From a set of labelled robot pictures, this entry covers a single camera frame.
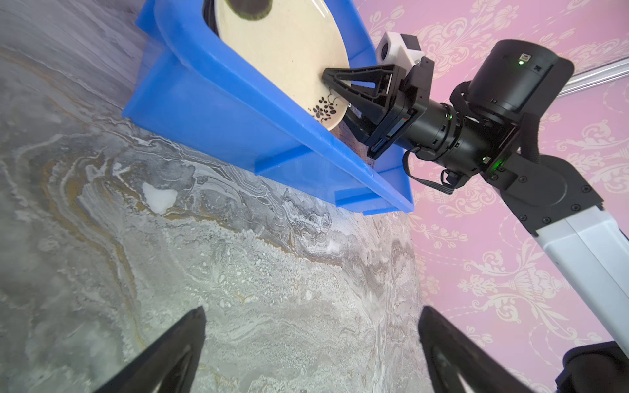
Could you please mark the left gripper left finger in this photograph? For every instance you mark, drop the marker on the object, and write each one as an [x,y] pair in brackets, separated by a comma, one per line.
[169,364]

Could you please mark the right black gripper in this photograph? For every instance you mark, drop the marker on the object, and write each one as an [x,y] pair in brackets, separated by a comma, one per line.
[487,122]

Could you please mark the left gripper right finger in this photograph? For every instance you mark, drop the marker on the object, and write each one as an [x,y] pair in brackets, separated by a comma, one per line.
[455,363]

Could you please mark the cream plate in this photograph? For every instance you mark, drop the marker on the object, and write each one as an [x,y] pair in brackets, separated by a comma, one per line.
[291,43]

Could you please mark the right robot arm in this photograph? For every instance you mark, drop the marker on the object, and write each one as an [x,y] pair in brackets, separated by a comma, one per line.
[566,216]

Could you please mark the blue plastic bin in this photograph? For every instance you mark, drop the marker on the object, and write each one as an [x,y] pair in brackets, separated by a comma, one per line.
[195,90]

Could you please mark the right corner aluminium post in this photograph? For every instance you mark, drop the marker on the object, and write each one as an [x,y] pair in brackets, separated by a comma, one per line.
[592,78]

